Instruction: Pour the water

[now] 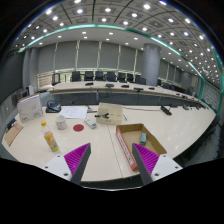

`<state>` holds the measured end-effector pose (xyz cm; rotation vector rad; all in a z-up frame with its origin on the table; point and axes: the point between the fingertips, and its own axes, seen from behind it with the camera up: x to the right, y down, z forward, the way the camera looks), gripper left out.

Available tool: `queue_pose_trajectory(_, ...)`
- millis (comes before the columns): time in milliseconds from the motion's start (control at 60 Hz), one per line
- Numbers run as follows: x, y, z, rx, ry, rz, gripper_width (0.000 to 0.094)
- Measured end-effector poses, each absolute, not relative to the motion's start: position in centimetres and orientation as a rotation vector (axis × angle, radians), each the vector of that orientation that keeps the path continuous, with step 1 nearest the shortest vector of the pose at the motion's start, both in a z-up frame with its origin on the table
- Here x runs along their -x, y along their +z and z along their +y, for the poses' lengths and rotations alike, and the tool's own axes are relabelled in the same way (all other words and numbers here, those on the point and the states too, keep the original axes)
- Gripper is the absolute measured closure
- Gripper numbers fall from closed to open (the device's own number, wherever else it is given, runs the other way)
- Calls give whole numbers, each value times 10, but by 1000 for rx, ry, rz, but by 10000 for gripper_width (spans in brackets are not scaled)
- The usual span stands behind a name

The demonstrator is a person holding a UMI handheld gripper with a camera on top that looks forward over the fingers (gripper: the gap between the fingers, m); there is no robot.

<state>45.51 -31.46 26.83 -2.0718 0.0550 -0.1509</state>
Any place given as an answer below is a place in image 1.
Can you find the black desk telephone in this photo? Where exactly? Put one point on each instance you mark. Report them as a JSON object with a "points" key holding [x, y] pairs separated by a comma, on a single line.
{"points": [[53, 107]]}

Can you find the open shallow cardboard box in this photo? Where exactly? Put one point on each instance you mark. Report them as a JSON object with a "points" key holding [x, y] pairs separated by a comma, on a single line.
{"points": [[131, 133]]}

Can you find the small teal box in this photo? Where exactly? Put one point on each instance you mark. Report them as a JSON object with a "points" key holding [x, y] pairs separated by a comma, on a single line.
{"points": [[143, 138]]}

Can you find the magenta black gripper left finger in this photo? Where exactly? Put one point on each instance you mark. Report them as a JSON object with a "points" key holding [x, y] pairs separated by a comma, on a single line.
{"points": [[70, 166]]}

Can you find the white cardboard box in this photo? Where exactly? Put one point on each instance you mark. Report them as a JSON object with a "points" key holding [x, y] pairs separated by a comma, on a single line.
{"points": [[30, 108]]}

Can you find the white remote control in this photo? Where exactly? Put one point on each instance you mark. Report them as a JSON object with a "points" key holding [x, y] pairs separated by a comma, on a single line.
{"points": [[90, 123]]}

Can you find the closed brown cardboard box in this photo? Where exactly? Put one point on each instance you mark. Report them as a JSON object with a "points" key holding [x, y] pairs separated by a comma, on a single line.
{"points": [[109, 114]]}

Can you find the red round coaster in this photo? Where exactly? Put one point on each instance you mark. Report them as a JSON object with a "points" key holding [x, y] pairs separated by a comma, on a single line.
{"points": [[78, 127]]}

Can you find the brown envelope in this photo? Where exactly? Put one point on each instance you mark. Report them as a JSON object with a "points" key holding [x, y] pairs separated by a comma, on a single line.
{"points": [[12, 133]]}

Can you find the long curved conference desk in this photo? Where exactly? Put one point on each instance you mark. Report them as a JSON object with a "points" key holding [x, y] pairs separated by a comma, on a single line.
{"points": [[119, 88]]}

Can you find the yellow juice bottle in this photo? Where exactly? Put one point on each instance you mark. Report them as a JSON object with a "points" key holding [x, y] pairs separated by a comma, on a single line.
{"points": [[49, 137]]}

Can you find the black power strip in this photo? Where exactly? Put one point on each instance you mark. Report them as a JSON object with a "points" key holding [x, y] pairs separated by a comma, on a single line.
{"points": [[165, 110]]}

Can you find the black office chair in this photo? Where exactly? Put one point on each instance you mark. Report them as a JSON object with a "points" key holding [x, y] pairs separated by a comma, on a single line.
{"points": [[76, 76], [140, 80], [121, 77], [99, 76], [88, 76], [111, 77]]}

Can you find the white paper sheets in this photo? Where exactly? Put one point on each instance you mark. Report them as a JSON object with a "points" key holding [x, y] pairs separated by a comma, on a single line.
{"points": [[73, 112]]}

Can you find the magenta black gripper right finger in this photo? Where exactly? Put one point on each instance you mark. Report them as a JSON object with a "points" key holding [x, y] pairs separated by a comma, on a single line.
{"points": [[152, 166]]}

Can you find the white patterned cup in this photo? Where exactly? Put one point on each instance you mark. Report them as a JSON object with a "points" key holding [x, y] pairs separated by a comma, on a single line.
{"points": [[61, 122]]}

